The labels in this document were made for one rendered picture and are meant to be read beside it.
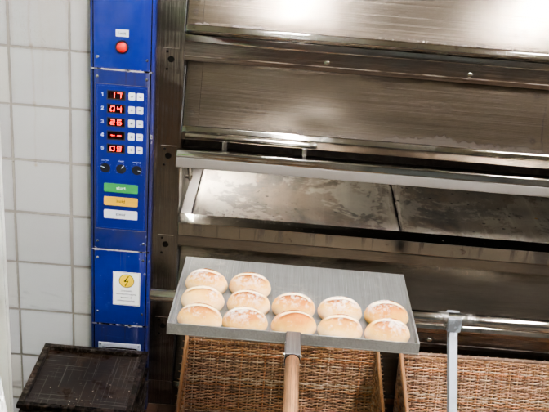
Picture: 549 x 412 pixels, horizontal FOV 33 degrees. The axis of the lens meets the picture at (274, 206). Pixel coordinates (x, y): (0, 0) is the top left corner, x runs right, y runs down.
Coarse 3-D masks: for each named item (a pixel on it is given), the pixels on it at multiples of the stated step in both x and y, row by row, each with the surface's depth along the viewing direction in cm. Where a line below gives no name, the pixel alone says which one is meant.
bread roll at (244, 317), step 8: (232, 312) 205; (240, 312) 204; (248, 312) 205; (256, 312) 205; (224, 320) 206; (232, 320) 204; (240, 320) 204; (248, 320) 204; (256, 320) 204; (264, 320) 206; (240, 328) 204; (248, 328) 204; (256, 328) 204; (264, 328) 206
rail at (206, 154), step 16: (224, 160) 231; (240, 160) 231; (256, 160) 231; (272, 160) 231; (288, 160) 231; (304, 160) 231; (320, 160) 231; (416, 176) 231; (432, 176) 231; (448, 176) 231; (464, 176) 231; (480, 176) 231; (496, 176) 231; (512, 176) 232
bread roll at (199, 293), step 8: (192, 288) 213; (200, 288) 212; (208, 288) 213; (184, 296) 212; (192, 296) 211; (200, 296) 211; (208, 296) 211; (216, 296) 212; (184, 304) 212; (216, 304) 212
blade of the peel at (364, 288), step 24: (192, 264) 233; (216, 264) 234; (240, 264) 235; (264, 264) 236; (288, 288) 226; (312, 288) 227; (336, 288) 228; (360, 288) 229; (384, 288) 230; (408, 312) 220; (216, 336) 204; (240, 336) 204; (264, 336) 204; (312, 336) 203; (336, 336) 203
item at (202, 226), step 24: (192, 216) 258; (264, 240) 256; (288, 240) 255; (312, 240) 255; (336, 240) 255; (360, 240) 255; (384, 240) 254; (408, 240) 255; (432, 240) 256; (456, 240) 257; (480, 240) 258; (504, 240) 259
